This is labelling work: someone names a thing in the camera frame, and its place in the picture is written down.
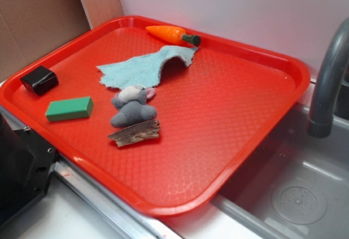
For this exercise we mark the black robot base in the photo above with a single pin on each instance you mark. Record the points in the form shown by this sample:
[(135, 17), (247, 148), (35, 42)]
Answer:
[(27, 163)]

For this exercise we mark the gray plush animal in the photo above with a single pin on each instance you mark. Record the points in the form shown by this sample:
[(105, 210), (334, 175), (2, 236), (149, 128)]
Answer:
[(132, 106)]

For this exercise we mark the red plastic tray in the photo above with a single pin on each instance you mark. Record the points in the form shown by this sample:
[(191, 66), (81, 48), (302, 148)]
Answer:
[(212, 114)]

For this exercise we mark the brown wood piece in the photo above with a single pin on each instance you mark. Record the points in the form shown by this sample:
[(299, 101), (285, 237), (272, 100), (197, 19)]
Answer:
[(137, 133)]

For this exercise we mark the light blue cloth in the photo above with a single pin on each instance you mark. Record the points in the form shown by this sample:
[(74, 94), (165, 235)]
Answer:
[(144, 70)]

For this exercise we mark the orange toy carrot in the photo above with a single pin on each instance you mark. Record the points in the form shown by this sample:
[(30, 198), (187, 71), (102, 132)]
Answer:
[(174, 35)]

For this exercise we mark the green rectangular block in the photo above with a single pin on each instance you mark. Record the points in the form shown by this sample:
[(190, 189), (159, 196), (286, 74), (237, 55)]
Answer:
[(69, 109)]

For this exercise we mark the black cube block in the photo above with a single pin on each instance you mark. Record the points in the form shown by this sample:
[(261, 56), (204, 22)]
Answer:
[(40, 80)]

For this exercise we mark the gray toy sink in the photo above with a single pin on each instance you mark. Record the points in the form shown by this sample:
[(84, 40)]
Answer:
[(292, 185)]

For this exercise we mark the gray faucet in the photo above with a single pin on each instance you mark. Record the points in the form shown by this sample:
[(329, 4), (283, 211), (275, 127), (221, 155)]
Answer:
[(330, 97)]

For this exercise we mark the cardboard panel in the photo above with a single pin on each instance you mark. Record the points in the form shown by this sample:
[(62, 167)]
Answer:
[(30, 29)]

